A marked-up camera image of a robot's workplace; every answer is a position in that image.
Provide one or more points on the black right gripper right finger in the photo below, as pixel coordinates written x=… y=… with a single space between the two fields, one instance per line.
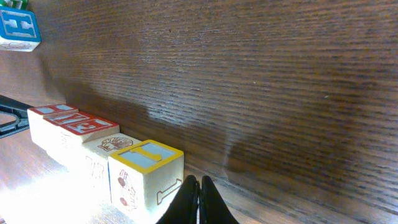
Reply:
x=212 y=207

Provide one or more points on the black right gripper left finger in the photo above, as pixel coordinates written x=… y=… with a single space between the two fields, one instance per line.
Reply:
x=183 y=209

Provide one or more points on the wooden block blue 5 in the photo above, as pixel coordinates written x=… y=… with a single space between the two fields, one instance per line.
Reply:
x=144 y=179

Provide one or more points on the wooden block letter M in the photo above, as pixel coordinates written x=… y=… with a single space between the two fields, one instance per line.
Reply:
x=95 y=159

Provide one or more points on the wooden block green V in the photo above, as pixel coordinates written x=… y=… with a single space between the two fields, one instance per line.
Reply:
x=95 y=128

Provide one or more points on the wooden block blue side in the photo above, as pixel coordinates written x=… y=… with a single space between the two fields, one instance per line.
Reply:
x=66 y=140

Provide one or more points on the wooden block letter S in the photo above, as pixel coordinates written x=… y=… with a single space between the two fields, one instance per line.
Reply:
x=42 y=132

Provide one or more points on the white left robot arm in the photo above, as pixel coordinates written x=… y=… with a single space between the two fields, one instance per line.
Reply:
x=18 y=111

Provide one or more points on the wooden block blue H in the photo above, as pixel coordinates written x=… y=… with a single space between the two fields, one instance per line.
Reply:
x=19 y=30

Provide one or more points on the wooden block green edge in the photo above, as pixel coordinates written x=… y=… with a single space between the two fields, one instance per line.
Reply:
x=16 y=4

